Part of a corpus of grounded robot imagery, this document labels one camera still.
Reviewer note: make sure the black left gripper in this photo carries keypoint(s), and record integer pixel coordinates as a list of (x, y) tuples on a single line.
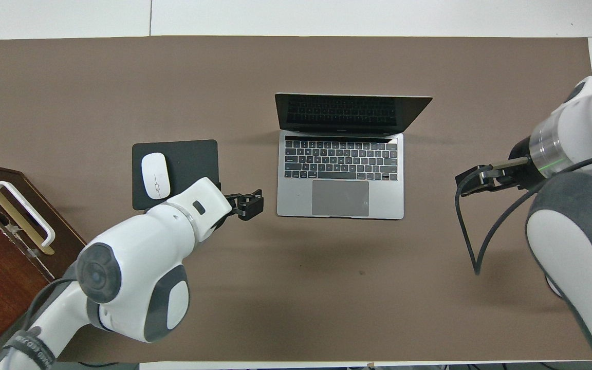
[(235, 201)]

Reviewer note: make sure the white computer mouse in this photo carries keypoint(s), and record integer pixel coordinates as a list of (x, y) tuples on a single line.
[(155, 176)]

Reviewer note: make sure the black mouse pad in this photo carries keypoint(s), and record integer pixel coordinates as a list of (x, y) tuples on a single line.
[(193, 159)]

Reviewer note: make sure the grey Apple laptop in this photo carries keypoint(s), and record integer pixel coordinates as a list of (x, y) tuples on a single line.
[(296, 198)]

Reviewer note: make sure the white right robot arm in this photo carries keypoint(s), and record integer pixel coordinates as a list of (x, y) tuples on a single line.
[(584, 246)]

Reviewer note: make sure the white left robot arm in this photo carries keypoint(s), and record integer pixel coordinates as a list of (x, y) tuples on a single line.
[(131, 257)]

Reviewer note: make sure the brown paper table mat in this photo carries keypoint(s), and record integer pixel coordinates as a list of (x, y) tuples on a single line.
[(327, 298)]

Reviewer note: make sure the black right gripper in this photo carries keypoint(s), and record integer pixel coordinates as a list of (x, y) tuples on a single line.
[(524, 164)]

